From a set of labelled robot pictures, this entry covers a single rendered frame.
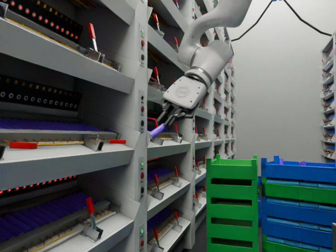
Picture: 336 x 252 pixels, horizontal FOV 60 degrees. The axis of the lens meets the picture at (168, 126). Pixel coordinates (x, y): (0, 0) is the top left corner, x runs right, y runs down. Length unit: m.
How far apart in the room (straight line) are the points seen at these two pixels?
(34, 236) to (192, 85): 0.55
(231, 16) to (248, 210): 0.73
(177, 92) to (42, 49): 0.44
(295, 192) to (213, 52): 0.66
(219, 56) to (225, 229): 0.69
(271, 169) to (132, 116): 0.68
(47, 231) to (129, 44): 0.53
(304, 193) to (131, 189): 0.71
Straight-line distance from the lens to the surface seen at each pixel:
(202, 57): 0.91
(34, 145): 0.42
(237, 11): 0.90
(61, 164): 0.56
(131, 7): 0.88
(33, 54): 0.53
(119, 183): 0.86
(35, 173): 0.52
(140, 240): 0.92
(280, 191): 1.30
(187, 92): 0.85
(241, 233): 1.26
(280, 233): 1.34
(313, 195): 1.27
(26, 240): 0.61
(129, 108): 0.84
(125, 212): 0.86
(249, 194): 1.22
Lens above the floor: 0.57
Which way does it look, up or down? 2 degrees up
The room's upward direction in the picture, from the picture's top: straight up
